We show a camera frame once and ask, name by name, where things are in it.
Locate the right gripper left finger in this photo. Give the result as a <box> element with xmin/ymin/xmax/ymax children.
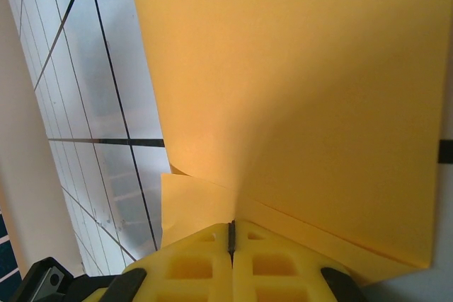
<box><xmin>101</xmin><ymin>222</ymin><xmax>235</xmax><ymax>302</ymax></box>

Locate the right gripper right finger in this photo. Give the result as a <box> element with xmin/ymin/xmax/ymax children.
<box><xmin>231</xmin><ymin>219</ymin><xmax>369</xmax><ymax>302</ymax></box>

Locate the orange cloth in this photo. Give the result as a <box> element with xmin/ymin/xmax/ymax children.
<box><xmin>125</xmin><ymin>0</ymin><xmax>451</xmax><ymax>286</ymax></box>

